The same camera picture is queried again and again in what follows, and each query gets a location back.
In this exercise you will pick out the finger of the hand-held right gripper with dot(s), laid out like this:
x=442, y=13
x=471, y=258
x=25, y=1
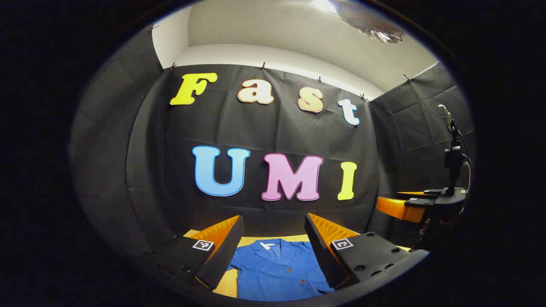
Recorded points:
x=416, y=194
x=396, y=209

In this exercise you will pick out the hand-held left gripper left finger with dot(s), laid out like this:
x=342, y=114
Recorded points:
x=226, y=247

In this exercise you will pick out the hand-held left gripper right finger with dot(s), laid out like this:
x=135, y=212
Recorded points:
x=320, y=247

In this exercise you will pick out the blue button-up shirt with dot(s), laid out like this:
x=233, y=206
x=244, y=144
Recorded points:
x=273, y=273

